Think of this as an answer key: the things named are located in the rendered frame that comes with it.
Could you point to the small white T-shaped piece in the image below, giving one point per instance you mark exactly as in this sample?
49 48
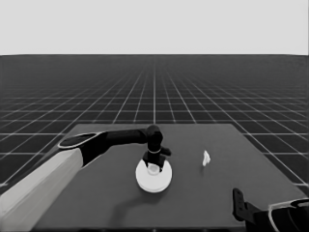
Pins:
206 158

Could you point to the large thick white disc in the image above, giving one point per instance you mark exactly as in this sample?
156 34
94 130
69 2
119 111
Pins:
154 183

